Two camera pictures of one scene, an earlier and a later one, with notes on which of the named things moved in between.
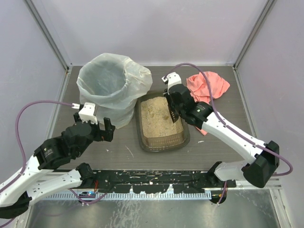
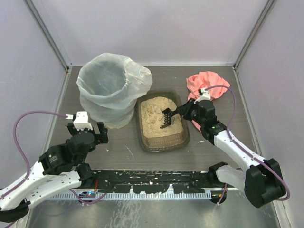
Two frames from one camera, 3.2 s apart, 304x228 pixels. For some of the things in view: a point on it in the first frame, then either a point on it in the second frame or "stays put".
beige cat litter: (156, 118) stays put
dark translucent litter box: (155, 129) stays put
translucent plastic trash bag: (113, 82) stays put
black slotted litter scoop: (175, 113) -> (168, 115)
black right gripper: (174, 101) -> (187, 110)
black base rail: (154, 182) stays put
